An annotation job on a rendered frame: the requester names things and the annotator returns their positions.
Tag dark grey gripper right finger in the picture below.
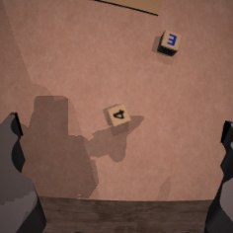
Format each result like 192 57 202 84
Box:
203 120 233 233

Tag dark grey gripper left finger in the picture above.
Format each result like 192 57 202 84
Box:
0 113 46 233

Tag tan flat mat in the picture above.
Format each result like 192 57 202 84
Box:
94 0 162 16

